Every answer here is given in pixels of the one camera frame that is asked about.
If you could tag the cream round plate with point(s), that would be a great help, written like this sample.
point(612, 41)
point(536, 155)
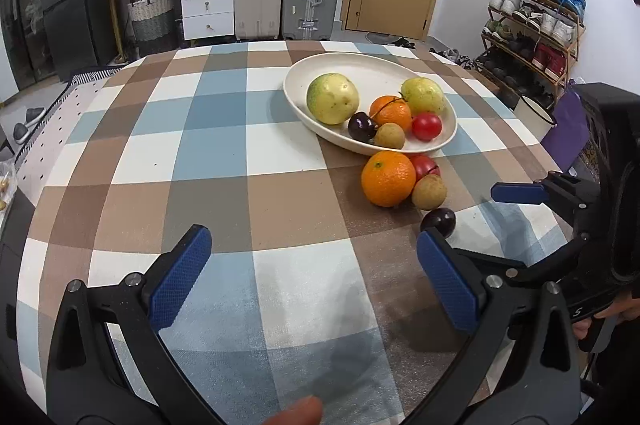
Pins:
point(380, 75)

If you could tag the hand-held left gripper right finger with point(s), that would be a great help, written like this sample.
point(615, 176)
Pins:
point(450, 282)

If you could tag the person's left hand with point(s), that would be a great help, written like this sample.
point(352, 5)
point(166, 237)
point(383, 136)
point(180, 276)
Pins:
point(297, 412)

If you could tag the purple bag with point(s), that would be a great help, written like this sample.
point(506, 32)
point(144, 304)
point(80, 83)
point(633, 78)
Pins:
point(567, 130)

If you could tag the checked tablecloth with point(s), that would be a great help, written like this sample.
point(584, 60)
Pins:
point(200, 145)

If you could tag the many assorted shoes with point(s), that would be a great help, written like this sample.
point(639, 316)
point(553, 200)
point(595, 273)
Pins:
point(545, 25)

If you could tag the wooden shoe rack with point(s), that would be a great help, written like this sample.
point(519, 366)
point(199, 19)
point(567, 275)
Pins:
point(570, 50)

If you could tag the person's right hand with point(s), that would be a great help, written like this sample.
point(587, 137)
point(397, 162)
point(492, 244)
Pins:
point(627, 307)

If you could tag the dotted white mat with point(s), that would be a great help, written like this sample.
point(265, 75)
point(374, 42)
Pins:
point(65, 125)

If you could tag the yellow-green pear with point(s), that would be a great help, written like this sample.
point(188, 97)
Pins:
point(424, 95)

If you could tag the red tomato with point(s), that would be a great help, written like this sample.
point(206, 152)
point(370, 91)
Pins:
point(426, 126)

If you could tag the woven laundry basket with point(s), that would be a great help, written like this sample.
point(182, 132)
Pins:
point(152, 20)

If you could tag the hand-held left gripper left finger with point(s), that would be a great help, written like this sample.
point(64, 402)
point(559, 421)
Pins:
point(180, 277)

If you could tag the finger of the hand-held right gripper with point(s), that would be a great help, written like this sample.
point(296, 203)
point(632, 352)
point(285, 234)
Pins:
point(540, 270)
point(517, 193)

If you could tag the white enamel bucket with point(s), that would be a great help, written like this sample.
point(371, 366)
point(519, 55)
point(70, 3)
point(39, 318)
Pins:
point(532, 117)

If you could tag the dark cherry with stem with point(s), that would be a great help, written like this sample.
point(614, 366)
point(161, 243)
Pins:
point(362, 127)

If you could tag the red apple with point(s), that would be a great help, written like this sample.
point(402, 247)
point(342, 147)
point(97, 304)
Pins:
point(425, 164)

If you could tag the orange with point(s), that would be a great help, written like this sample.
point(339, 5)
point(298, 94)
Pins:
point(392, 112)
point(389, 179)

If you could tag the large green pear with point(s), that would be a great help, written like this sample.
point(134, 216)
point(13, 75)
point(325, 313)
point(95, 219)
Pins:
point(332, 99)

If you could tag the grey slipper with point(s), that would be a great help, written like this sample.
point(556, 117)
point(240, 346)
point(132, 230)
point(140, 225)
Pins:
point(34, 115)
point(21, 132)

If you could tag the clear plastic snack bag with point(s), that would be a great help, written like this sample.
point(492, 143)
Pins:
point(6, 185)

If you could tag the glass-door cabinet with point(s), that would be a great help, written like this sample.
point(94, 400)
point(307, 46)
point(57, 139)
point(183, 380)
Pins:
point(25, 30)

